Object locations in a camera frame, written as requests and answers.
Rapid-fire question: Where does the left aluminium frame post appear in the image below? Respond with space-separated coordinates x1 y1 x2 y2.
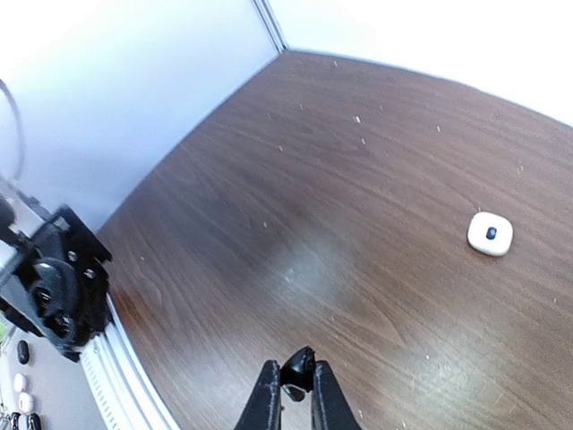
252 0 288 54

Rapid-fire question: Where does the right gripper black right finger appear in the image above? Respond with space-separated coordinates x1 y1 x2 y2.
312 360 361 430

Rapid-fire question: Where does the small black clip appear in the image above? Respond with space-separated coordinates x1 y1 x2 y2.
280 346 316 402

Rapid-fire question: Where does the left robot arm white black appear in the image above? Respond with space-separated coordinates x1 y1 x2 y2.
1 81 49 271

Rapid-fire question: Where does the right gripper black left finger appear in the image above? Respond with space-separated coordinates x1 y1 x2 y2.
235 360 281 430

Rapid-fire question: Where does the front aluminium rail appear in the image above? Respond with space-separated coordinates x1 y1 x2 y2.
80 296 179 430

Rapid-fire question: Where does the white earbud charging case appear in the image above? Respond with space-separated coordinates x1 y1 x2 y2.
466 211 514 257

